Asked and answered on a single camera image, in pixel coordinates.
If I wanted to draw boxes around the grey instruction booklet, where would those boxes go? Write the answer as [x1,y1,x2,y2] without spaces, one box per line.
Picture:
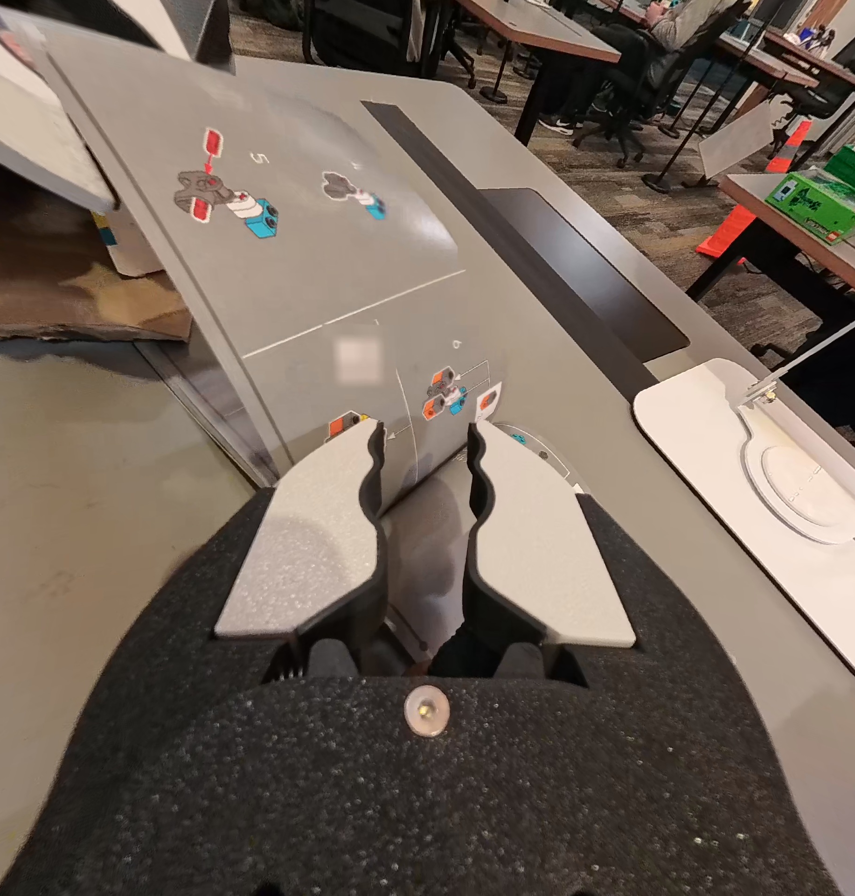
[42,28,589,522]

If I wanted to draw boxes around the green box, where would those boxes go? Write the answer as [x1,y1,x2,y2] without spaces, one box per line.
[765,167,855,246]

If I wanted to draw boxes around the white rounded board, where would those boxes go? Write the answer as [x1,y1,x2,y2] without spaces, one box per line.
[632,357,855,690]

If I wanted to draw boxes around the black office chair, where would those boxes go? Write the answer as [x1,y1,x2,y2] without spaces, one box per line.
[308,0,479,90]
[574,24,687,169]

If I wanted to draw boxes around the wooden-edged table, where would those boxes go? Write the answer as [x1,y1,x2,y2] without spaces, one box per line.
[459,0,623,144]

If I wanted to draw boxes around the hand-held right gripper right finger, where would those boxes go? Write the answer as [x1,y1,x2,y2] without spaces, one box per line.
[462,420,638,648]

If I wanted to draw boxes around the clear sign on stand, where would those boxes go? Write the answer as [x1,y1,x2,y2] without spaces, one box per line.
[643,101,778,193]

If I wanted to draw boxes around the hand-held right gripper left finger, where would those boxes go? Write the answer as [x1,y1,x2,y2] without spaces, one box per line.
[214,419,389,639]

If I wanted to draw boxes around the dark desk cable cover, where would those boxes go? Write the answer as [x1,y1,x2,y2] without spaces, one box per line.
[361,100,692,385]

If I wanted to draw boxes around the printed cardboard box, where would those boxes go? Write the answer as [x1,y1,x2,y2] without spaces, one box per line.
[0,14,194,344]

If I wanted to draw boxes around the side table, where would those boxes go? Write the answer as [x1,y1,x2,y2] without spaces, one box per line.
[686,171,855,309]

